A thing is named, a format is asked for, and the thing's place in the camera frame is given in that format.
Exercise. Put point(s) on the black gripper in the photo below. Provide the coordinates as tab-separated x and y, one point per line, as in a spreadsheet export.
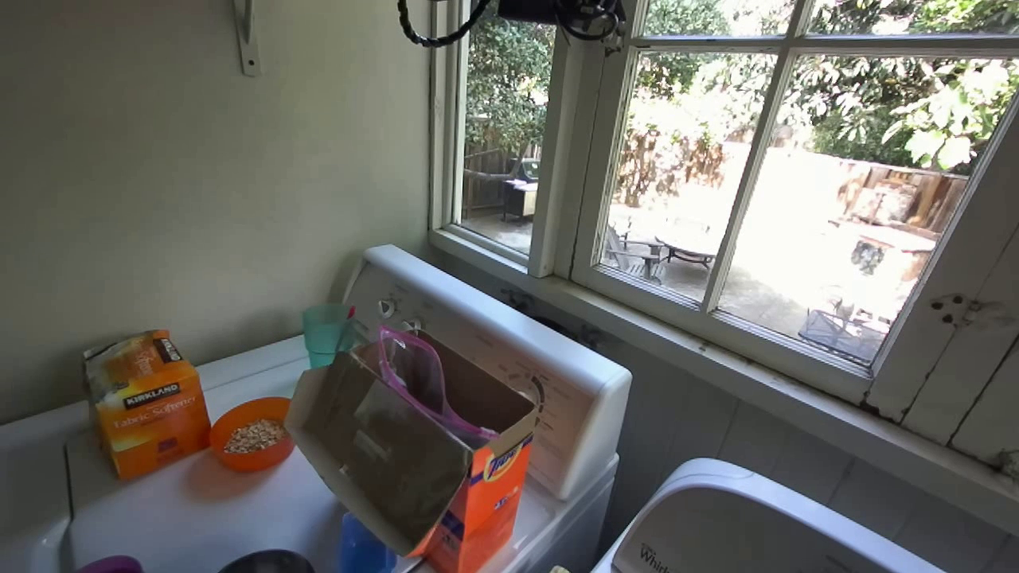
529	10

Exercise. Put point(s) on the white muntin window sash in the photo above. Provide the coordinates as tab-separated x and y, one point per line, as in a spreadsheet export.
573	159

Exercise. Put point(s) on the single pane window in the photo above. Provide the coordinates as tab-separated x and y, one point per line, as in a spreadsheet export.
498	105

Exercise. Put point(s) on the dark patio table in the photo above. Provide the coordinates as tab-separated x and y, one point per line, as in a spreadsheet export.
685	249

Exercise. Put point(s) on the white washer knob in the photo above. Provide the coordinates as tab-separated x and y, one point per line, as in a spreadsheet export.
412	323
387	311

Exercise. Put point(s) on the purple plastic utensil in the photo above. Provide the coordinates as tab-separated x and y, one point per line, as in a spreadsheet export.
407	367

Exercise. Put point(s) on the teal plastic cup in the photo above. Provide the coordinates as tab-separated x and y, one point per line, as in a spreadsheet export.
324	335

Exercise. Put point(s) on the white washing machine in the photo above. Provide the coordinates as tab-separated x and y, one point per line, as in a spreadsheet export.
573	401

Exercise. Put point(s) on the orange Tide detergent box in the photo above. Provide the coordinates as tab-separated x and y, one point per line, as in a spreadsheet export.
369	456

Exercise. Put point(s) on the orange bowl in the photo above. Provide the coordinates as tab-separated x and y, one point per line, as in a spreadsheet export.
224	448

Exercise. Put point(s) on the white laundry basket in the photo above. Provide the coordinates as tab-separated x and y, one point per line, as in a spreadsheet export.
744	519

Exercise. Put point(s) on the small blue plastic cup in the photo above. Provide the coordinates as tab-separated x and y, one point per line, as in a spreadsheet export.
361	544

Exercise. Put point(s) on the orange Kirkland box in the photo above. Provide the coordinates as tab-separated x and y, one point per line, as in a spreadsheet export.
147	425

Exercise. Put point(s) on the steel bowl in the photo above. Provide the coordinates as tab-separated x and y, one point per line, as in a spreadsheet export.
265	560

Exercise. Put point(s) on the purple plastic item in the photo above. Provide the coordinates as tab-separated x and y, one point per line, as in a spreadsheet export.
113	564

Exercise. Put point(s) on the white shelf bracket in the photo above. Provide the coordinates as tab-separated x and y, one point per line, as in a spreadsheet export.
247	41

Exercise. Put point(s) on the white wooden window frame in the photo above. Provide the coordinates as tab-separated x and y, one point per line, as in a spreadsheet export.
765	392

